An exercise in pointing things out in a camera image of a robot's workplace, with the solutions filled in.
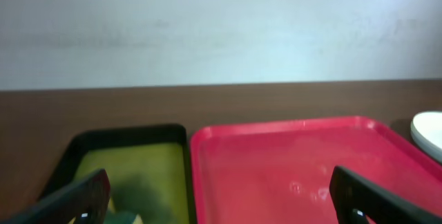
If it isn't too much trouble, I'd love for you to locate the red plastic serving tray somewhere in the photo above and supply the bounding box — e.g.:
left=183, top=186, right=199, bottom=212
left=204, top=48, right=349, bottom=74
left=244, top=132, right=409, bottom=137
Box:
left=191, top=116, right=441, bottom=224

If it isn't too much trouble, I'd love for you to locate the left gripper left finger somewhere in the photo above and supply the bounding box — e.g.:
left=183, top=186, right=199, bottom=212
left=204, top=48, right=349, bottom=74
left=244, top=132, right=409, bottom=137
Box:
left=1, top=169, right=111, bottom=224

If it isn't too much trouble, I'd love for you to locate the black tray with green liner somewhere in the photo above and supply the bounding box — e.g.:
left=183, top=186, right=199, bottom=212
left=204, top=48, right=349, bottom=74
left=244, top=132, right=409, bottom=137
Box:
left=39, top=124, right=196, bottom=223

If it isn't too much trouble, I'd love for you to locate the green and yellow sponge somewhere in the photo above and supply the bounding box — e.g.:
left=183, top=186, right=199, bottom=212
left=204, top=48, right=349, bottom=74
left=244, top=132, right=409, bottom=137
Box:
left=68, top=197, right=143, bottom=224

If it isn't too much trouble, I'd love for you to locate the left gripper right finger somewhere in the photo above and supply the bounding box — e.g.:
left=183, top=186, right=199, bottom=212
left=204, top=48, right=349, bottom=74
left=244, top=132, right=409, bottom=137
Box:
left=329, top=166, right=441, bottom=224

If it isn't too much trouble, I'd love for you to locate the white plate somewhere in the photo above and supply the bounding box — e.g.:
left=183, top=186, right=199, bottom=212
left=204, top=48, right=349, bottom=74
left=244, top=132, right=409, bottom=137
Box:
left=410, top=111, right=442, bottom=164

